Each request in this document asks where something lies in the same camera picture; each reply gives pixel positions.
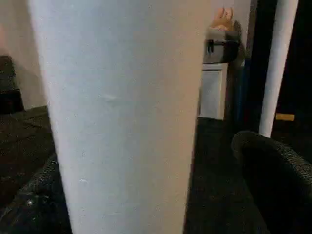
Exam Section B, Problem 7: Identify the white plastic table leg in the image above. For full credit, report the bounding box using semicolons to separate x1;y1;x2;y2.
27;0;212;234
258;0;300;138

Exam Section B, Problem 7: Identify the black cabinet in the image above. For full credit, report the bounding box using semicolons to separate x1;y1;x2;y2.
228;0;312;137

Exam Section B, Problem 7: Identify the small gold label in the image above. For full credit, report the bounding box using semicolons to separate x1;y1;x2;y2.
275;113;295;121

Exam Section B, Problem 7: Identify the black table mat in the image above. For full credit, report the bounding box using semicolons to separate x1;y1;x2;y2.
0;104;312;234

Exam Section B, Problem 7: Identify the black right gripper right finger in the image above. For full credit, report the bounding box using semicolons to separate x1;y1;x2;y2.
230;130;312;234

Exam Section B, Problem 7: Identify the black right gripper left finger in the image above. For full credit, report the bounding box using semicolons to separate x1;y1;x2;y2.
0;152;72;234

